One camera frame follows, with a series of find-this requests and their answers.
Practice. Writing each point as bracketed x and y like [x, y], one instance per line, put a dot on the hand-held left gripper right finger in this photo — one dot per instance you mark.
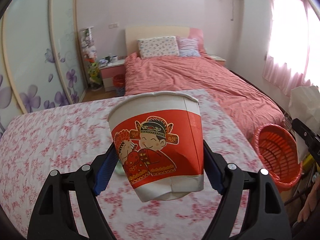
[213, 166]

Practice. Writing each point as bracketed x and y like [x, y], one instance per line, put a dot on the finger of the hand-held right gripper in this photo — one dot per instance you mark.
[306, 135]

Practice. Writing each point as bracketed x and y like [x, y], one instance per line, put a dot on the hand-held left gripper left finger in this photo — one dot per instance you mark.
[107, 166]

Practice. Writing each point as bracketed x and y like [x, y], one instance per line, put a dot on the white plastic bag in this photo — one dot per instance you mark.
[303, 102]

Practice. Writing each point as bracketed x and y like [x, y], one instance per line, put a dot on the orange plastic basket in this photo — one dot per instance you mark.
[275, 155]

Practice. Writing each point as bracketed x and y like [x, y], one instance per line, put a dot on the red and white paper cup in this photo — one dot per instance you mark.
[155, 135]

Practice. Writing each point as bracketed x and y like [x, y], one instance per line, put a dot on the small red trash bin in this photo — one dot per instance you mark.
[118, 83]

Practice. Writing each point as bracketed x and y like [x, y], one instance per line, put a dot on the person's right hand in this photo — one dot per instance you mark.
[311, 202]

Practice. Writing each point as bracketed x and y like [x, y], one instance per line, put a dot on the pink floral tablecloth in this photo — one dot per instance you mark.
[62, 142]

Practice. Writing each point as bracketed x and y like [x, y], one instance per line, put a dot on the salmon pink bed quilt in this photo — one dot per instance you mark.
[200, 80]

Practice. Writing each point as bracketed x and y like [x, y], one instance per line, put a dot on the pink and white nightstand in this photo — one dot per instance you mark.
[110, 76]
[217, 59]

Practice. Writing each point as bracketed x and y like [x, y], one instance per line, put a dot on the yellow green plush toy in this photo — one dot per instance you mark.
[94, 75]

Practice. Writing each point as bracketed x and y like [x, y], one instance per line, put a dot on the pink sheer curtain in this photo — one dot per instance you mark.
[287, 42]

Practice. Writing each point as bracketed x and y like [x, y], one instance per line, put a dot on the black mug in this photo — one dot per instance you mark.
[108, 59]

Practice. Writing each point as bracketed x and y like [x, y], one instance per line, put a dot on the white mug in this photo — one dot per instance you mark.
[114, 58]

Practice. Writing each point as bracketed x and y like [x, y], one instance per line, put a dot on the pink striped pillow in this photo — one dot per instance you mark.
[188, 47]

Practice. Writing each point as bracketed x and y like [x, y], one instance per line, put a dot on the hanging plush toys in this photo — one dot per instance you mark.
[87, 43]

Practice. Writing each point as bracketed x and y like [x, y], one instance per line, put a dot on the floral print pillow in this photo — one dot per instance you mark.
[158, 47]

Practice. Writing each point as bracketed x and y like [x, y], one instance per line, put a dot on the floral glass wardrobe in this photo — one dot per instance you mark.
[32, 55]

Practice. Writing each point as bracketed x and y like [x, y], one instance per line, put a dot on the cream and pink headboard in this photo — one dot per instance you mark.
[155, 31]

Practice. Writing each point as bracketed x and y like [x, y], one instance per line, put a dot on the white wall switch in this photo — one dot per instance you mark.
[113, 25]

